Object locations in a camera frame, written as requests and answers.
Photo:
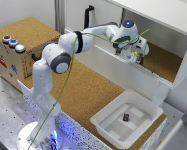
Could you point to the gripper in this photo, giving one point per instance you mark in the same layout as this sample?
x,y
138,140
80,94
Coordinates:
x,y
130,50

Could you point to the yellow block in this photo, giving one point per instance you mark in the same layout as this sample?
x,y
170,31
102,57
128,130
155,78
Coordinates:
x,y
135,53

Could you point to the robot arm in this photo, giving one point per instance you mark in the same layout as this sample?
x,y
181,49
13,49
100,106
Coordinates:
x,y
46,76

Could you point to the white cabinet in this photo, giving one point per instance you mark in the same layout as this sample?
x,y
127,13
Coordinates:
x,y
166,20

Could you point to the purple block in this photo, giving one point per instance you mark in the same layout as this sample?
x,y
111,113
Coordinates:
x,y
126,117

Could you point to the white sliding door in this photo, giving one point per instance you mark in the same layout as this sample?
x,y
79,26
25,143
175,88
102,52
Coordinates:
x,y
104,13

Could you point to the white plastic box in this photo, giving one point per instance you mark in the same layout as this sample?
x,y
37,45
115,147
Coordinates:
x,y
109,128

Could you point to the green button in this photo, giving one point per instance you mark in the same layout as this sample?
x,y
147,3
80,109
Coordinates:
x,y
19,48

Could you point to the blue button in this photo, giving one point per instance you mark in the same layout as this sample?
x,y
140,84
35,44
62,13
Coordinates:
x,y
13,42

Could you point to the red button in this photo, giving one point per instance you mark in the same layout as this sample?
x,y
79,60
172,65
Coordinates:
x,y
7,38

